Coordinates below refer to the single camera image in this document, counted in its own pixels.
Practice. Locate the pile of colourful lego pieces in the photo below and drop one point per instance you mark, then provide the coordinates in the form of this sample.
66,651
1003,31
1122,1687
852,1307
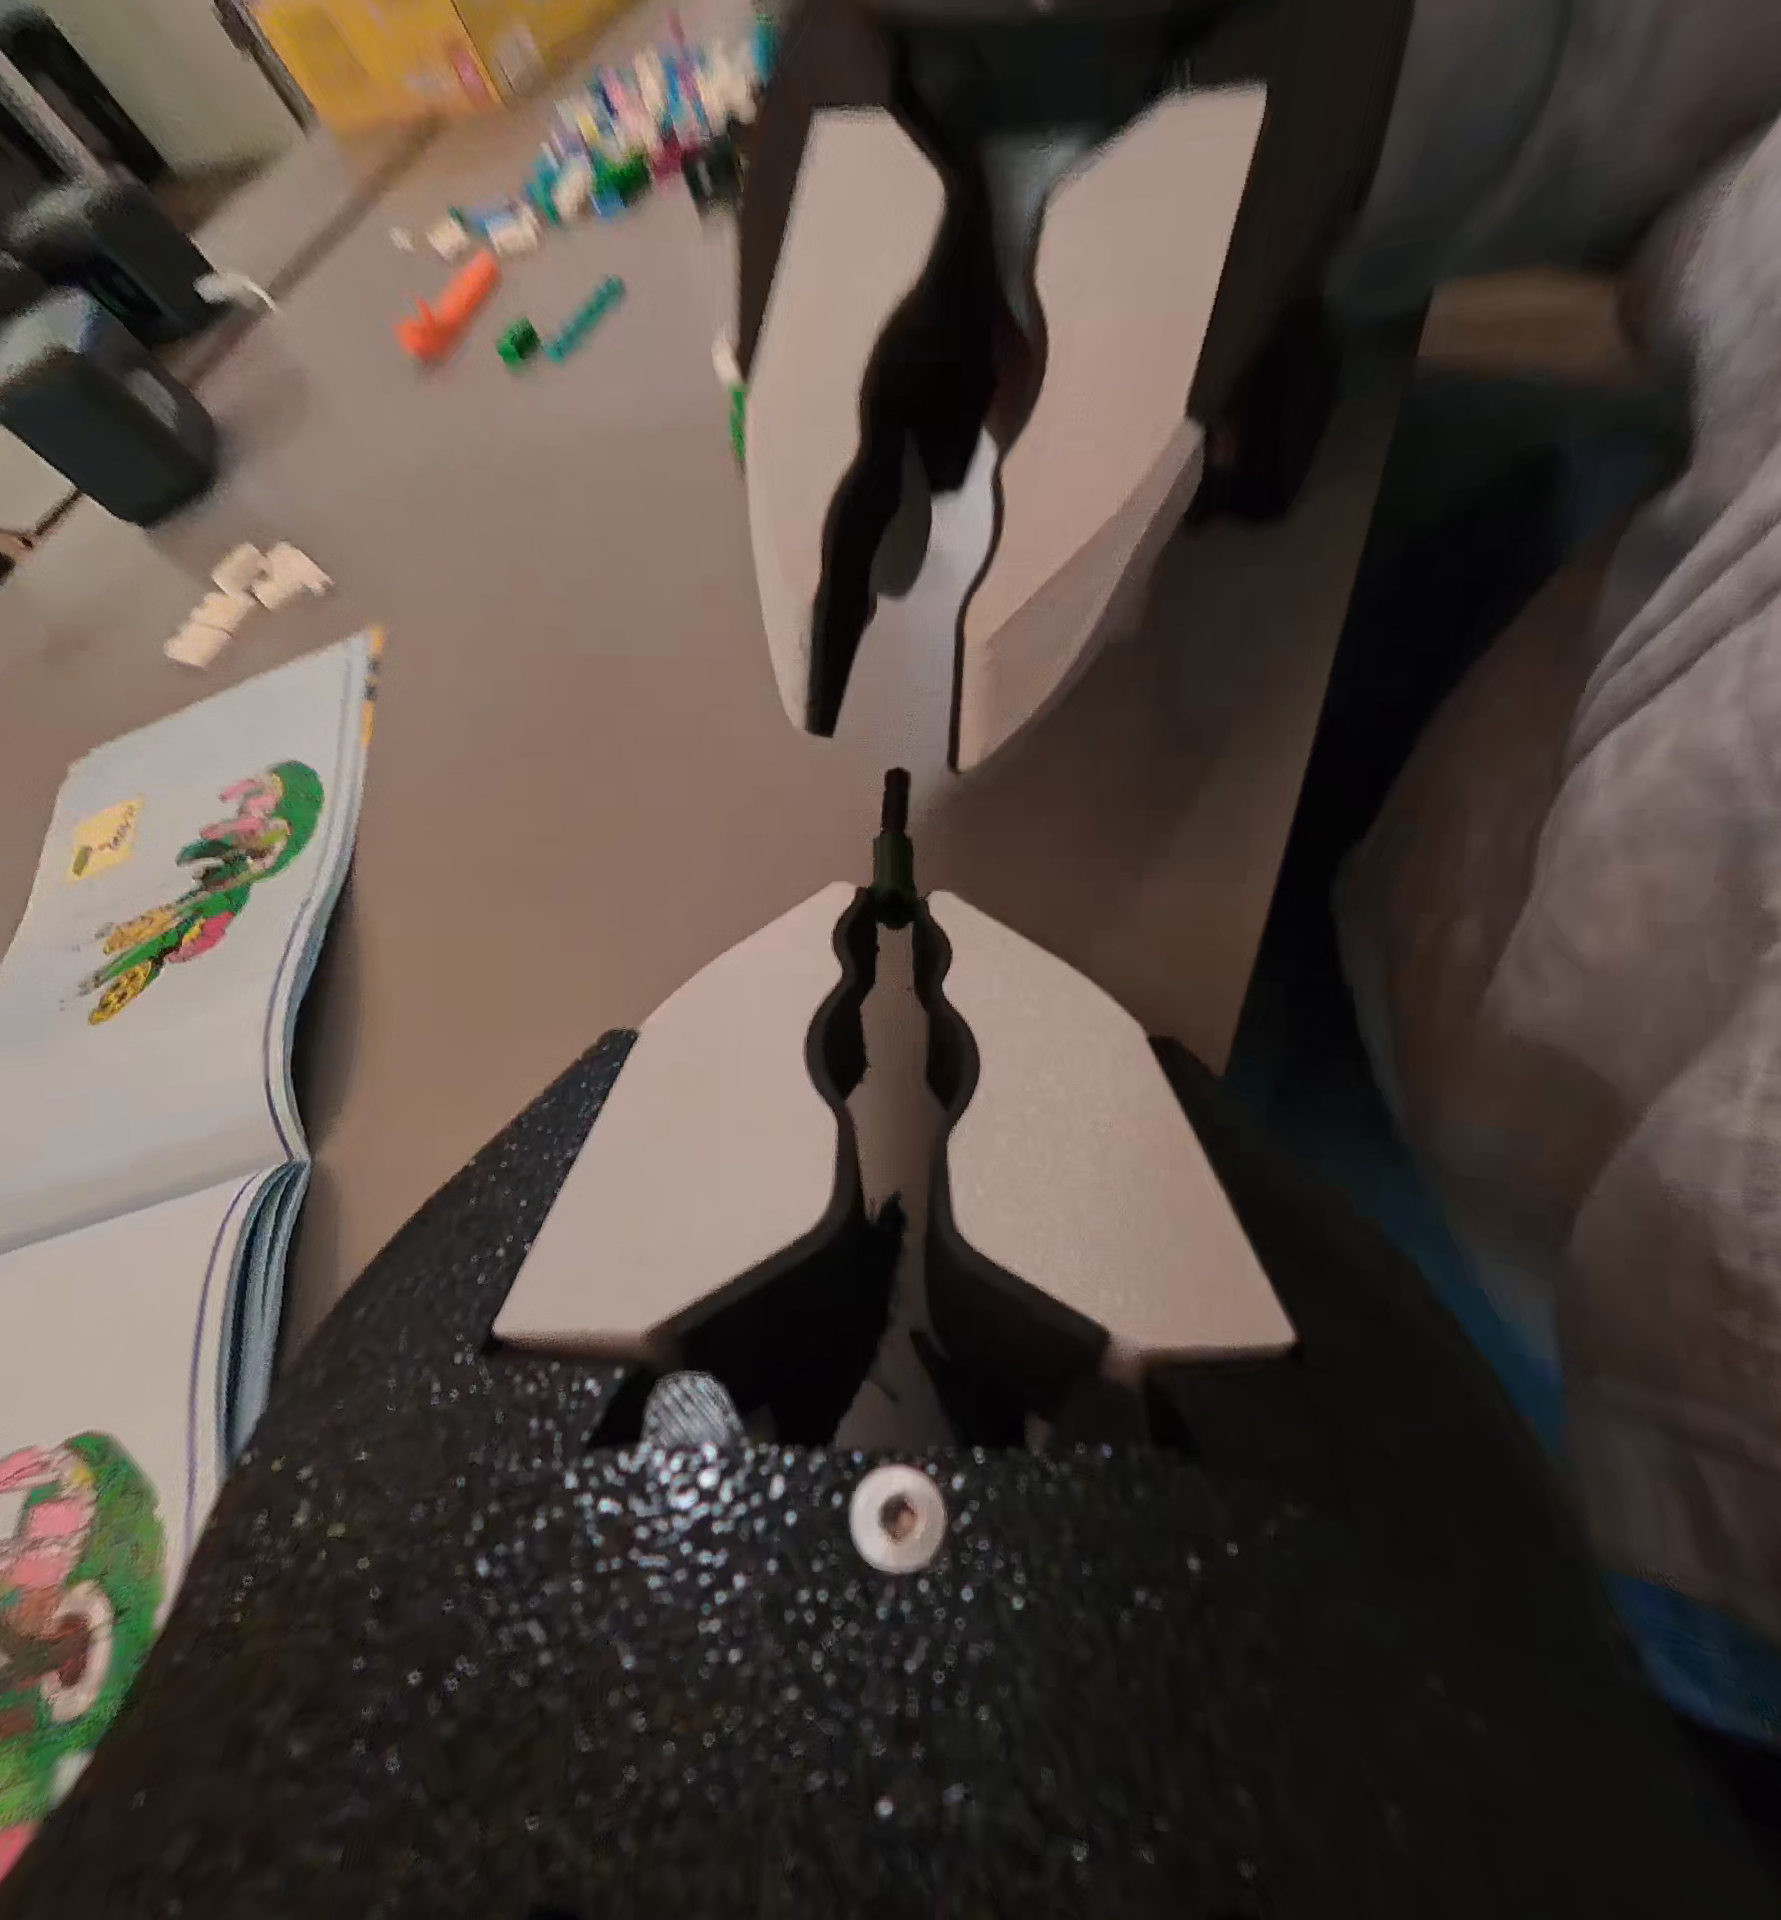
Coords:
622,137

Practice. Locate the person's blue jeans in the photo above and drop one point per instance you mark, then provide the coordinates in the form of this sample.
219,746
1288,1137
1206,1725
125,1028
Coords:
1729,1663

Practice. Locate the pile of white lego bricks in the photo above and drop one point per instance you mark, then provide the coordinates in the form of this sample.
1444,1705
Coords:
253,594

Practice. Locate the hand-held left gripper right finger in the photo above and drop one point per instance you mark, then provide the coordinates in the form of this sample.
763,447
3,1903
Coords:
1091,1168

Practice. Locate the yellow cardboard box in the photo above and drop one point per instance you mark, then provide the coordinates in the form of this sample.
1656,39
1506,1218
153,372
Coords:
380,49

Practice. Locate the small green lego brick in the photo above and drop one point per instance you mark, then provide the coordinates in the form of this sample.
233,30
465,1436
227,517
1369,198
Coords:
518,338

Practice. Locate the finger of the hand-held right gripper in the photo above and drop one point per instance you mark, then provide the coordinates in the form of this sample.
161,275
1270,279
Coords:
818,376
1114,376

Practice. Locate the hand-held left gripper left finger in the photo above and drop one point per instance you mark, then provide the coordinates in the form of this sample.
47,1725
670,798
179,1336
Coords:
689,1168

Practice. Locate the dark green lego connector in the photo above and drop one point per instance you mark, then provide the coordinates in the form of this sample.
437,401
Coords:
891,885

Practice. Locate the dark grey hard case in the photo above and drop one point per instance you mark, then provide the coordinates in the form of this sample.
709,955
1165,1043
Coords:
80,421
109,255

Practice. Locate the orange brick separator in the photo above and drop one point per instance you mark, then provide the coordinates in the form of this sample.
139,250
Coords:
449,311

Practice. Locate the lego instruction booklet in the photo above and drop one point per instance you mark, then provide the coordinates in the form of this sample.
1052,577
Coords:
125,1049

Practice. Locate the teal lego piece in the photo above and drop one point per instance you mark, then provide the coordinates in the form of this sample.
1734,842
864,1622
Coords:
583,316

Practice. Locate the person's grey shirt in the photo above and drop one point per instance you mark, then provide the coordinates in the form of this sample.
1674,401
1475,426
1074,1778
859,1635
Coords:
1700,903

